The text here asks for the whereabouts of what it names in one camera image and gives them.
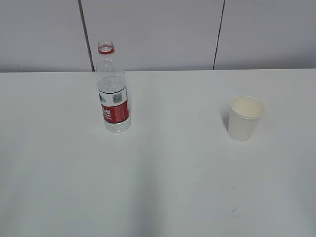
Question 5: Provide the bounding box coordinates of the clear red-label water bottle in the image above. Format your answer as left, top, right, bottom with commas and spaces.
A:
95, 40, 130, 133

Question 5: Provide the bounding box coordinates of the white paper cup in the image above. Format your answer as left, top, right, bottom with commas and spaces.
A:
230, 96, 265, 119
228, 108, 265, 142

